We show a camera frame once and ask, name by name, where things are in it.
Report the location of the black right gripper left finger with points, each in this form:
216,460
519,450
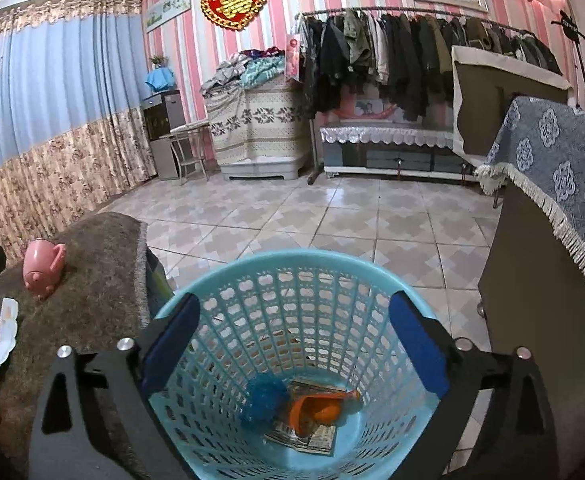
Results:
94,419

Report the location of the blue plastic bag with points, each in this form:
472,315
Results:
266,395

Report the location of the orange plastic bag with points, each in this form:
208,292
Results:
321,409

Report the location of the dark brown table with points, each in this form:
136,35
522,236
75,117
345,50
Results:
533,295

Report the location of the pink pig mug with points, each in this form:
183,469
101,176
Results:
42,267

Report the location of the light blue plastic basket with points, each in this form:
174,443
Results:
301,315

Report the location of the blue patterned table cloth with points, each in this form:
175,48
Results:
541,149

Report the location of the tv stand with lace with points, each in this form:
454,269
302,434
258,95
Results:
392,150

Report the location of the blue and floral curtain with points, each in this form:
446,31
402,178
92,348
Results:
72,134

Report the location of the small white stool table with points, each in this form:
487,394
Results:
187,146

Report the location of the grey water dispenser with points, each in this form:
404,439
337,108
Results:
163,112

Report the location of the dark framed screen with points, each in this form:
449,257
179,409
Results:
485,83

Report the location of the cloth covered chest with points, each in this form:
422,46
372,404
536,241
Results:
261,132

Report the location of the blue covered water bottle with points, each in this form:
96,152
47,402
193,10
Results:
160,79

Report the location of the clothes rack with garments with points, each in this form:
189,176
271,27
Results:
392,64

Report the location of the small potted plant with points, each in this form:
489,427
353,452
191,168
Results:
159,61

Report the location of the pile of clothes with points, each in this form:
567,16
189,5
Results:
249,69

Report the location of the landscape wall calendar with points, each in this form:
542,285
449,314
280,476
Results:
163,11

